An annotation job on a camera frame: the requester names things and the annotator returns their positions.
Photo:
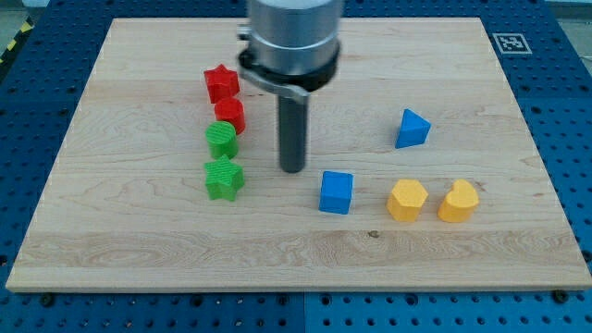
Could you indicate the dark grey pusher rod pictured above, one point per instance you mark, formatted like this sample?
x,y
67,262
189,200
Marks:
x,y
292,134

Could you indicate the black clamp ring mount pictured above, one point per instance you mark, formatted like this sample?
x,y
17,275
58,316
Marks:
x,y
291,72

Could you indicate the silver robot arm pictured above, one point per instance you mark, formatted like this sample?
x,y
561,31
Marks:
x,y
275,20

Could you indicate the red star block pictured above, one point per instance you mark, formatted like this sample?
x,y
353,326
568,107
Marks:
x,y
221,83

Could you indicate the green star block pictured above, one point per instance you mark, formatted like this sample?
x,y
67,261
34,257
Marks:
x,y
223,179

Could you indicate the red cylinder block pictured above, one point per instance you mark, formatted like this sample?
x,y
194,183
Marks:
x,y
231,110

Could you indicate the green cylinder block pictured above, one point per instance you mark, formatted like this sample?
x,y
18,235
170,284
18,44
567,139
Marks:
x,y
221,139

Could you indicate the blue cube block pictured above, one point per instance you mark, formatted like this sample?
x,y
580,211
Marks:
x,y
336,192

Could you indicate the blue triangle block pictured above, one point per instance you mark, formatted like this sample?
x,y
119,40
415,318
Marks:
x,y
413,130

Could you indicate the wooden board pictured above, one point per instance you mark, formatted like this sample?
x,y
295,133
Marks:
x,y
125,208

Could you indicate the yellow hexagon block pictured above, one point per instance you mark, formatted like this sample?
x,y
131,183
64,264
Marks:
x,y
406,199

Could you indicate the yellow heart block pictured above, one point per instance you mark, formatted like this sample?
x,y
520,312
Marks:
x,y
459,203

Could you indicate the white fiducial marker tag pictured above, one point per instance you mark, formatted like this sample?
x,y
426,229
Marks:
x,y
512,44

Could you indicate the black bolt left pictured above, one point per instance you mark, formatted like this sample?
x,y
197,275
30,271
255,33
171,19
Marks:
x,y
47,300

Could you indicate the black bolt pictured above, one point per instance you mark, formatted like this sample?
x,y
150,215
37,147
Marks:
x,y
560,296
47,300

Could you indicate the black bolt right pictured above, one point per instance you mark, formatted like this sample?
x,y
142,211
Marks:
x,y
560,296

